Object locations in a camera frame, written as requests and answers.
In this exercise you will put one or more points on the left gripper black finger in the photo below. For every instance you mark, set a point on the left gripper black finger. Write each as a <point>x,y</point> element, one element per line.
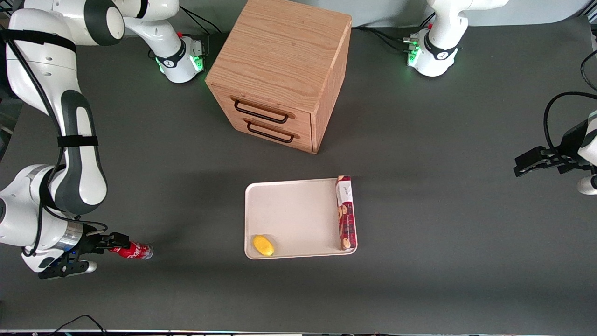
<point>534,168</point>
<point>541,153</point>

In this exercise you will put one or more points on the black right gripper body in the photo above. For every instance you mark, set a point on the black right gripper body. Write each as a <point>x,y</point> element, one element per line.
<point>89,244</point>

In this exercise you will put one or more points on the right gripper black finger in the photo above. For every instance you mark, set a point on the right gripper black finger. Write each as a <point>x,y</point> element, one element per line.
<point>120,239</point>
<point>103,247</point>

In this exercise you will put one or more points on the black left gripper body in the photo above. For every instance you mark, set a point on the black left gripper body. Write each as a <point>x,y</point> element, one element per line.
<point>570,141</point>

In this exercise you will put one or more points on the red coke bottle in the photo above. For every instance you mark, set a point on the red coke bottle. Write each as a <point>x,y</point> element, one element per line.
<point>137,252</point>

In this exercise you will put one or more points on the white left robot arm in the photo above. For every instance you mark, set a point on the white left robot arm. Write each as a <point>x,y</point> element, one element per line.
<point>440,51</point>

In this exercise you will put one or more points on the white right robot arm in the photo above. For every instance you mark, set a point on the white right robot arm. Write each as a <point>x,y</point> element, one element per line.
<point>70,93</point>

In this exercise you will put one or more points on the cream plastic tray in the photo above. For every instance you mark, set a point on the cream plastic tray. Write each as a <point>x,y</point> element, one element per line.
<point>298,219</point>

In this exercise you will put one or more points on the yellow lemon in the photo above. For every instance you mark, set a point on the yellow lemon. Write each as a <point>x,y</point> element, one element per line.
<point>263,245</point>

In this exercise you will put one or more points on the red cookie box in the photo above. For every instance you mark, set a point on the red cookie box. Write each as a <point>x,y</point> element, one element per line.
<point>346,219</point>

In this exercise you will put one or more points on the wooden drawer cabinet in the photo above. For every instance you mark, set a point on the wooden drawer cabinet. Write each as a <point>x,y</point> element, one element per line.
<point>284,51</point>

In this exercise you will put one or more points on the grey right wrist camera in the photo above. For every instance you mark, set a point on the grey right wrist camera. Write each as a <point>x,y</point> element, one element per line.
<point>70,269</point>

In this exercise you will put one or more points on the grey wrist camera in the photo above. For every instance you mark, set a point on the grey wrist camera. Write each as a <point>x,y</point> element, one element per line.
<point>587,185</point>
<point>70,269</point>

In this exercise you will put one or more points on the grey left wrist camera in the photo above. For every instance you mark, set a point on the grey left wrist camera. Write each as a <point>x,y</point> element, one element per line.
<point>587,185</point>

